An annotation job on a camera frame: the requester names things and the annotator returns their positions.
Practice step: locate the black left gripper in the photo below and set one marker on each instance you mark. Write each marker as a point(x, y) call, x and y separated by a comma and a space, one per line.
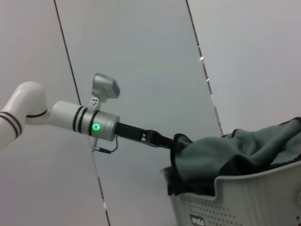
point(129, 133)

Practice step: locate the green towel with black edge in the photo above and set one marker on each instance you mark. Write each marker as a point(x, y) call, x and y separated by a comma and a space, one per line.
point(200, 155)

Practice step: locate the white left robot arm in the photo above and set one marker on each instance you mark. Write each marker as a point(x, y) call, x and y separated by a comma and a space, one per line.
point(63, 115)

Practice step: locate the grey perforated plastic storage box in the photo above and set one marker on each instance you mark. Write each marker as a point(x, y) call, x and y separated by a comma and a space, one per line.
point(247, 200)

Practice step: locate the dark green folded towel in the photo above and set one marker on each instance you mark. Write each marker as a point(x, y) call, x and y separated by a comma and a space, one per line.
point(270, 134)

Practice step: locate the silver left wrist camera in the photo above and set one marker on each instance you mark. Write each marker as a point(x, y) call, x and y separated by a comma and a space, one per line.
point(105, 87)

